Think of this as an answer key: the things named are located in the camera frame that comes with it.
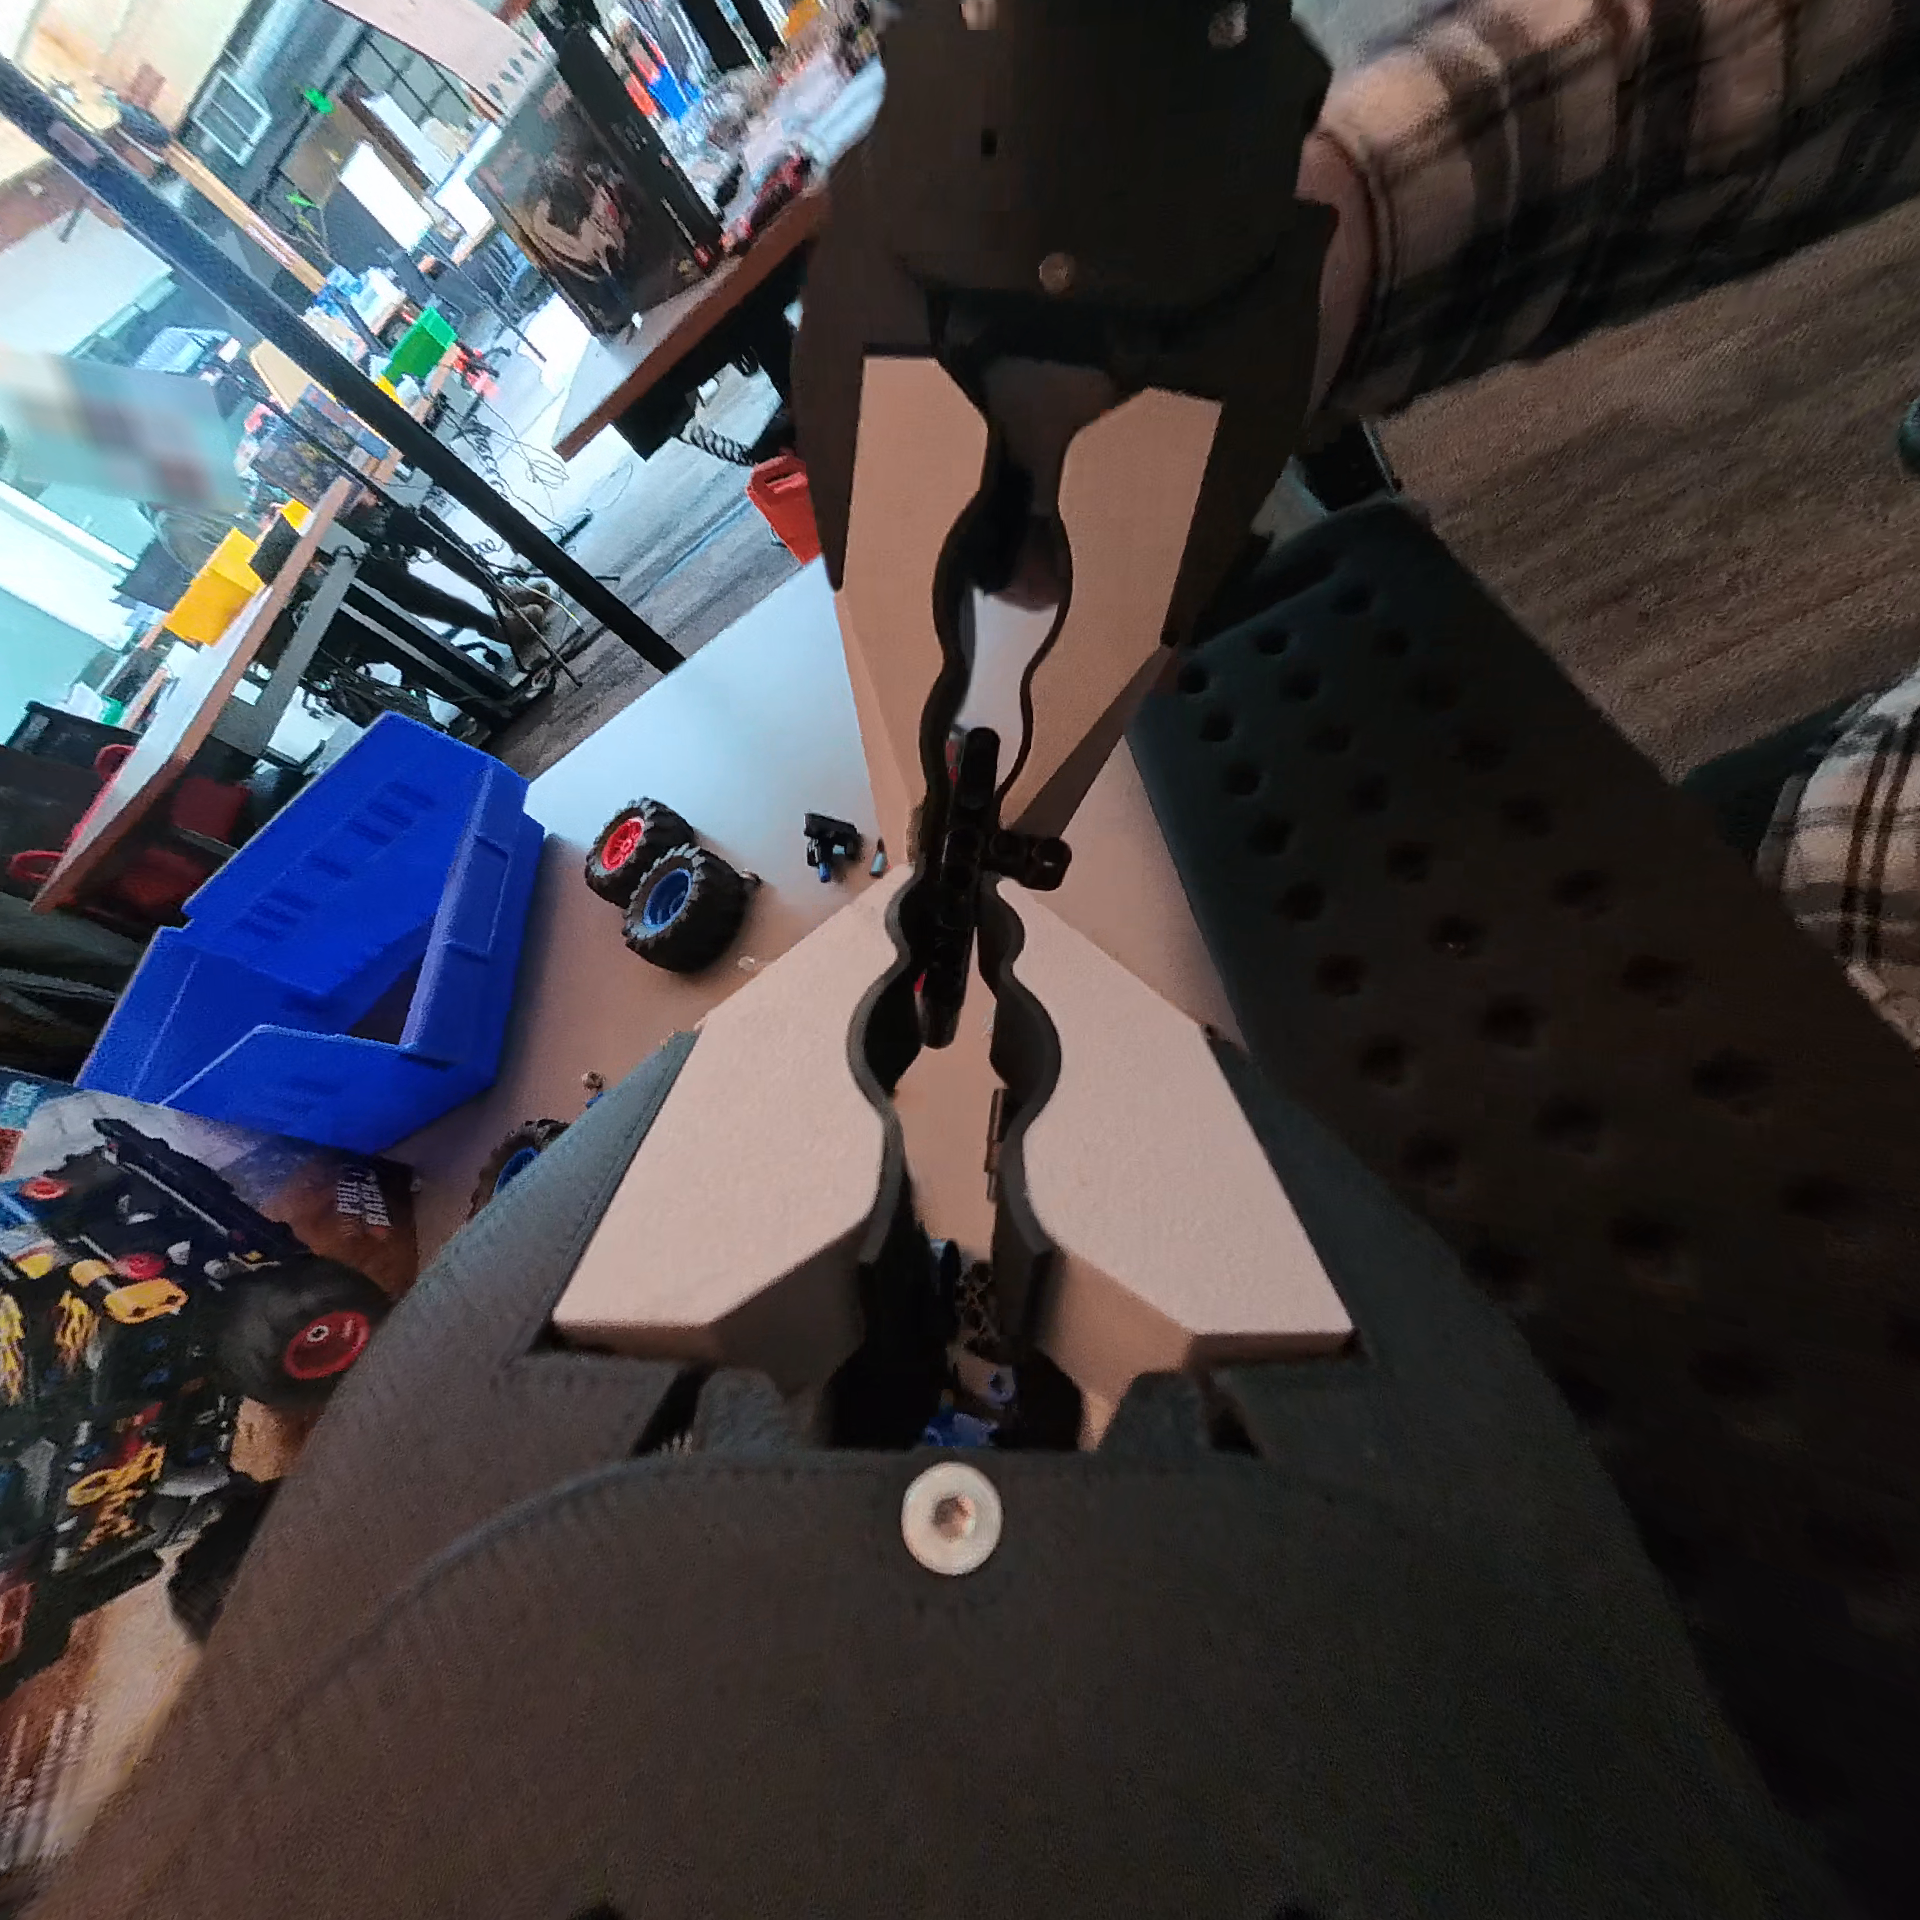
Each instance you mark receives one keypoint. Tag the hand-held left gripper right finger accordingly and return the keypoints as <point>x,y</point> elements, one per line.
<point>1187,1200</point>

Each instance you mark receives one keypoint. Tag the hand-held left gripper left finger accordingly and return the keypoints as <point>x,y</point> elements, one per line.
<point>737,1200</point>

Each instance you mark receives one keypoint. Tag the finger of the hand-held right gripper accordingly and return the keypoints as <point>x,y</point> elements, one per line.
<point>910,540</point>
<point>1141,540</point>

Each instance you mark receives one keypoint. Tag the small black toy assembly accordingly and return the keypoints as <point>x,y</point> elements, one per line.
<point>968,872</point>

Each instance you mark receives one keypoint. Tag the person's right forearm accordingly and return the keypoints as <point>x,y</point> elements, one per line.
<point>1561,152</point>

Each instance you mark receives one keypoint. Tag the grey desk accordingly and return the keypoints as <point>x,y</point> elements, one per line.
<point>708,706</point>

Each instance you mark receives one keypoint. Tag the orange bucket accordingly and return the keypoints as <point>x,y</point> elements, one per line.
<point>787,511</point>

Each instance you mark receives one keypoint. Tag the black tire blue rim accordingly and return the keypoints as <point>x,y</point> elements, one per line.
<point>518,1163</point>
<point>692,910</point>

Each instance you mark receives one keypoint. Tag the wooden background table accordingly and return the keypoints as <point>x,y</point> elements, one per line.
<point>692,332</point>

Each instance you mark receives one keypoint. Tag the black tire red rim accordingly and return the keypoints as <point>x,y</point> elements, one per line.
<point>625,847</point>

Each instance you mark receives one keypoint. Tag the black dotted mat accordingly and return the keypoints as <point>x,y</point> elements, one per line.
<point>1501,991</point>

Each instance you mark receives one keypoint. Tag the dark printed box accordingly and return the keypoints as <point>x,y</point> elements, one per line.
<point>601,195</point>

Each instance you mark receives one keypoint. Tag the plain blue plastic bin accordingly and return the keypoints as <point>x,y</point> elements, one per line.
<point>391,902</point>

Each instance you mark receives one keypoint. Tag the black metal pole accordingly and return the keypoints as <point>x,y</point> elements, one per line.
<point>333,375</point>

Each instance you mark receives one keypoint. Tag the toy truck set box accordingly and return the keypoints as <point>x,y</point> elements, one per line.
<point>151,1351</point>

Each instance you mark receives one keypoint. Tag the yellow bin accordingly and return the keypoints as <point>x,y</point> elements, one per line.
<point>237,586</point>

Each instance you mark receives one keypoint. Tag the person's plaid shirt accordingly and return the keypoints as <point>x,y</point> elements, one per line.
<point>1862,842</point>

